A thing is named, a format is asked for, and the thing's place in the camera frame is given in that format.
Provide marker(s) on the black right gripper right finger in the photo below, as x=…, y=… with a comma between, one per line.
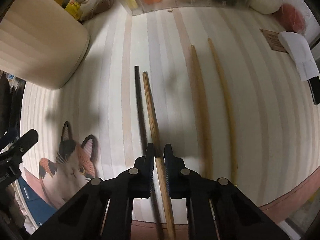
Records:
x=187, y=184

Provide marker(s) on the sauce bottle yellow label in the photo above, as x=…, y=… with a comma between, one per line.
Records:
x=72, y=7

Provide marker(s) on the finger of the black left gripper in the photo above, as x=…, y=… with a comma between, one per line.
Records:
x=21, y=146

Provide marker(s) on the textured brown wooden chopstick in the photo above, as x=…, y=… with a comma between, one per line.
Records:
x=159, y=159

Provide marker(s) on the striped cat placemat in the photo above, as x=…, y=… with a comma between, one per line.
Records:
x=276, y=121

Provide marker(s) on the black smartphone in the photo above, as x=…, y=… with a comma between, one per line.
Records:
x=314, y=85

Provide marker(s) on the black chopstick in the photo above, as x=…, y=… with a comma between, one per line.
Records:
x=144, y=143

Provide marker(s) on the light bamboo chopstick inner right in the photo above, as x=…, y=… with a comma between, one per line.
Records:
x=204, y=118

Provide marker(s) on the red cloth bundle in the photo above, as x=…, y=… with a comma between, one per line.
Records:
x=290, y=18

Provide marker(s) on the beige cylindrical utensil holder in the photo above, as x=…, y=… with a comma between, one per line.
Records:
x=41, y=43

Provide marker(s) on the brown paper packet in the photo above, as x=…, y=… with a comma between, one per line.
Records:
x=90, y=10

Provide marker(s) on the white folded paper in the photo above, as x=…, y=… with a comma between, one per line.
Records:
x=297, y=47

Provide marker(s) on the brown cardboard label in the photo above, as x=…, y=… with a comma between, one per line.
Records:
x=273, y=41

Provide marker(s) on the light bamboo chopstick outer right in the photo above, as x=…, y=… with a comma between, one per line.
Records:
x=229, y=111

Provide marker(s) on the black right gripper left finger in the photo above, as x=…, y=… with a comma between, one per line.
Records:
x=120, y=193

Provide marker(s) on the light bamboo chopstick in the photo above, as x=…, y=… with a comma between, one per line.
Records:
x=204, y=118
x=229, y=111

